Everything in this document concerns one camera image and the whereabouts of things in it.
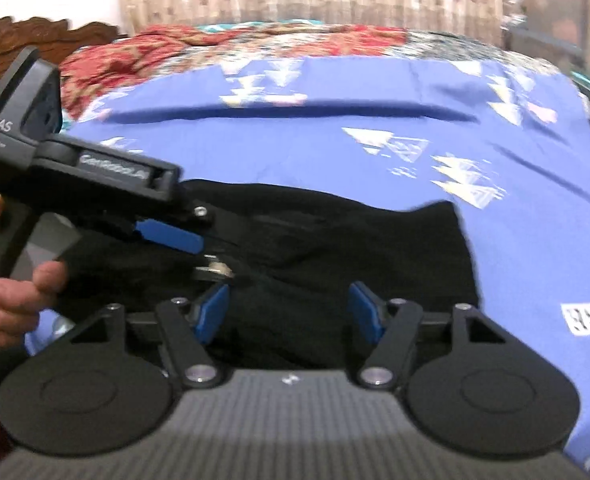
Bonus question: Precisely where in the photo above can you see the clear container with teal lid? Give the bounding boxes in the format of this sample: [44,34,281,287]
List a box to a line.
[505,0,590,77]

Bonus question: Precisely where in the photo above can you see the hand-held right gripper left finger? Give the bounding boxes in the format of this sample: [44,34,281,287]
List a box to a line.
[70,282,232,390]

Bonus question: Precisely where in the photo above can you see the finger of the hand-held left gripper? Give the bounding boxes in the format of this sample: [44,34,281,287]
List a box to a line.
[125,219,207,257]
[191,254,236,283]

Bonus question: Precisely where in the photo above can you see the person's left hand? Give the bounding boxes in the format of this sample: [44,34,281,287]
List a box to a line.
[0,194,70,343]

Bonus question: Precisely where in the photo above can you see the blue printed bedsheet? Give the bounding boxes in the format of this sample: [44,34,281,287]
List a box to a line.
[22,55,590,473]

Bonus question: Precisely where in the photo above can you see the red patterned quilt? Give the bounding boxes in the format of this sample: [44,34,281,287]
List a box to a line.
[58,21,578,122]

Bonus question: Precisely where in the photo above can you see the carved wooden headboard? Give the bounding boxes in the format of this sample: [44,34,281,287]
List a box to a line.
[0,16,128,98]

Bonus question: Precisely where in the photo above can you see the black pants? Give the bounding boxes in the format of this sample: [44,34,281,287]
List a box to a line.
[50,179,480,372]

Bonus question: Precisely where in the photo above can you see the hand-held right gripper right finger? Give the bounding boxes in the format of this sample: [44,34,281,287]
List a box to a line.
[349,281,508,390]

